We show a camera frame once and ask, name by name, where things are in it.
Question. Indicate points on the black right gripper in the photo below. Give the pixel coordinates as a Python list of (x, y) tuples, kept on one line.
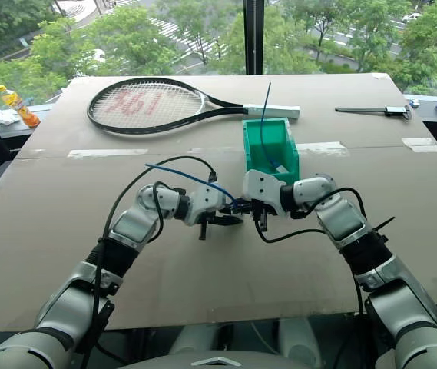
[(262, 221)]

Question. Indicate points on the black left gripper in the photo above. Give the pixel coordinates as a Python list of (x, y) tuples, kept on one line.
[(203, 230)]

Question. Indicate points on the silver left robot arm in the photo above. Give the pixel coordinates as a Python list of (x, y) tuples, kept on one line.
[(130, 227)]

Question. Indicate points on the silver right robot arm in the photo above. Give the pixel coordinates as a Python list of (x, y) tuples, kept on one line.
[(343, 219)]

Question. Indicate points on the white coupler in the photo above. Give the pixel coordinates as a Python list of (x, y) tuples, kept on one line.
[(282, 169)]

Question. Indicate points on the green plastic bin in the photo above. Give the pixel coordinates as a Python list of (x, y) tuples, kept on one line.
[(289, 153)]

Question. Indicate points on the clear tape strip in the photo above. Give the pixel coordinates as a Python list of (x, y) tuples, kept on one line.
[(421, 144), (106, 153), (323, 148)]

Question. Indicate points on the black white tennis racket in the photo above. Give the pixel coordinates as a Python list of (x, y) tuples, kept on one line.
[(275, 111)]

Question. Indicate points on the grey rounded shape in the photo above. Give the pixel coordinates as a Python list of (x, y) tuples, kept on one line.
[(298, 342)]

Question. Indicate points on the silver robot torso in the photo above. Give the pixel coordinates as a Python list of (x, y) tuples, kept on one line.
[(218, 361)]

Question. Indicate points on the black caliper tool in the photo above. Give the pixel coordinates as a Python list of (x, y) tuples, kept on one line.
[(394, 110)]

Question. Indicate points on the small blue white object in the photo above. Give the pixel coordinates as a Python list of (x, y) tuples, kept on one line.
[(413, 103)]

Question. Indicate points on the orange drink bottle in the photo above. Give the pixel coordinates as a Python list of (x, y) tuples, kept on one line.
[(20, 107)]

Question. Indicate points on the white crumpled cloth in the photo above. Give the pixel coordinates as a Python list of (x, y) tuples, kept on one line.
[(5, 118)]

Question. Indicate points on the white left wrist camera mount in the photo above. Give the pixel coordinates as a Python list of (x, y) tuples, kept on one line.
[(207, 200)]

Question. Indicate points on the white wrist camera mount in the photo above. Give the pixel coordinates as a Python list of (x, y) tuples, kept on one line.
[(258, 186), (207, 200)]

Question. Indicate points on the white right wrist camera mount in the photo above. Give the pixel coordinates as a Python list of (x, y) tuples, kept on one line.
[(258, 186)]

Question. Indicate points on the dark window frame post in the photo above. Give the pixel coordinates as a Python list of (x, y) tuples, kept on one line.
[(253, 34)]

